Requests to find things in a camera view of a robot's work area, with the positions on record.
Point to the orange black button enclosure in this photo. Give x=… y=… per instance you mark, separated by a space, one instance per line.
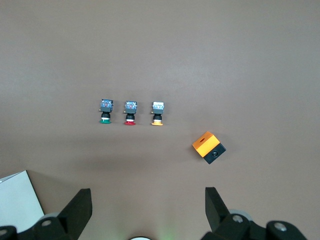
x=205 y=145

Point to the green push button switch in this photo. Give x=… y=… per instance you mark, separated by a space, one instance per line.
x=106 y=106

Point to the red push button switch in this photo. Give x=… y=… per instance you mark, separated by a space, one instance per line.
x=130 y=107

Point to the yellow push button switch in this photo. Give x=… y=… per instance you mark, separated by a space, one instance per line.
x=158 y=107

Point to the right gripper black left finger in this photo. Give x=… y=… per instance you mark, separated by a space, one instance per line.
x=75 y=212

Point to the white drawer cabinet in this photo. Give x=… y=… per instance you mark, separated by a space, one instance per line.
x=17 y=197

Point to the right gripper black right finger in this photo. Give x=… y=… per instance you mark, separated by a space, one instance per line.
x=217 y=215

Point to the brown table mat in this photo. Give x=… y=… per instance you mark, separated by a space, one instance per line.
x=160 y=50

